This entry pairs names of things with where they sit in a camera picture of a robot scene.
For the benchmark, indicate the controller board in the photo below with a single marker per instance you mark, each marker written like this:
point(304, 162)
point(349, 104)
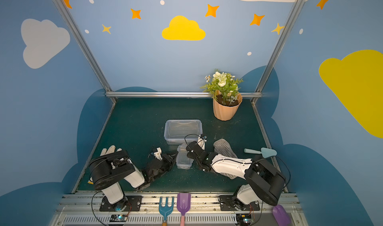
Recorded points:
point(243, 220)
point(118, 219)

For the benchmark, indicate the right controller board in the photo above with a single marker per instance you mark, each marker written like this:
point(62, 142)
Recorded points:
point(243, 220)

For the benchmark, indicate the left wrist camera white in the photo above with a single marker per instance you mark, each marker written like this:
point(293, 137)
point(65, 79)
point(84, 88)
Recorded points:
point(158, 153)

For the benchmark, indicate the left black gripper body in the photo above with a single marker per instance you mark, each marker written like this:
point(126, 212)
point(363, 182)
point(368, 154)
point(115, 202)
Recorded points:
point(163, 163)

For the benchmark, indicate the small clear lunch box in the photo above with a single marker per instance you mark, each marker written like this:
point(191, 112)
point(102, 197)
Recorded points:
point(182, 160)

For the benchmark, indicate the green artificial plant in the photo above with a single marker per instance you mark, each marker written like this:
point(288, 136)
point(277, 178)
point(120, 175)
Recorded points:
point(223, 87)

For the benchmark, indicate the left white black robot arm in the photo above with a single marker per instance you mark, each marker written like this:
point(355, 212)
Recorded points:
point(113, 166)

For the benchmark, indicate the aluminium frame rail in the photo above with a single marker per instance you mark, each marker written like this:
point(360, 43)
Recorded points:
point(147, 94)

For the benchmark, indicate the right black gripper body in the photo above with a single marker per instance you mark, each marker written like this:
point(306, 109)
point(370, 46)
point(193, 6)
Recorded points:
point(194, 148)

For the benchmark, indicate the teal garden rake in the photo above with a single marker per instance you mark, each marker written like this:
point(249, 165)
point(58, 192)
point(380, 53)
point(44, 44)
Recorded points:
point(166, 206)

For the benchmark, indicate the mint green small trowel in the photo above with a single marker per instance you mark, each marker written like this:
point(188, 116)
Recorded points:
point(265, 152)

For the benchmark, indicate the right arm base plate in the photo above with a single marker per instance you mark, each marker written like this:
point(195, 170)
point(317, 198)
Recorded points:
point(231, 203)

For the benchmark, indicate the terracotta flower pot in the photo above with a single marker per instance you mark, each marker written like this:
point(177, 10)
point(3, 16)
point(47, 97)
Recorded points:
point(225, 113)

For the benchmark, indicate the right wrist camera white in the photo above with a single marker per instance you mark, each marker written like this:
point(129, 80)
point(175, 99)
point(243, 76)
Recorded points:
point(201, 142)

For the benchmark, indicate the grey striped cloth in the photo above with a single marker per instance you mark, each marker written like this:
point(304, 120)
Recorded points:
point(226, 154)

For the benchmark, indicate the purple garden shovel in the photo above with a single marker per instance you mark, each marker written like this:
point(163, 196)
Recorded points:
point(183, 205)

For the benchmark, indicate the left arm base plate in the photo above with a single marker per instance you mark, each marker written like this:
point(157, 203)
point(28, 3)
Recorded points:
point(127, 204)

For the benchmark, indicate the large clear lunch box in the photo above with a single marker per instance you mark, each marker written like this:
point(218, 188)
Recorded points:
point(177, 131)

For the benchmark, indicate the left controller board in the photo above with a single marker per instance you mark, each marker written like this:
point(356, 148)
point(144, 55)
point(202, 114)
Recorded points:
point(118, 219)

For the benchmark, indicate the white work glove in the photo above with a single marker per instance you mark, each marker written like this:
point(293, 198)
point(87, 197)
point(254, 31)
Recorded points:
point(95, 162)

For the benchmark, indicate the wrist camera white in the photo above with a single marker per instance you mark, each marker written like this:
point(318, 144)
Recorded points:
point(158, 153)
point(201, 142)

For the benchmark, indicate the purple scoop pink handle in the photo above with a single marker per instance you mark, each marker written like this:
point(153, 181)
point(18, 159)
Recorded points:
point(281, 216)

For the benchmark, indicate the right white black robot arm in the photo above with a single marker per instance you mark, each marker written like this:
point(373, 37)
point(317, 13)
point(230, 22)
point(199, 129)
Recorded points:
point(264, 182)

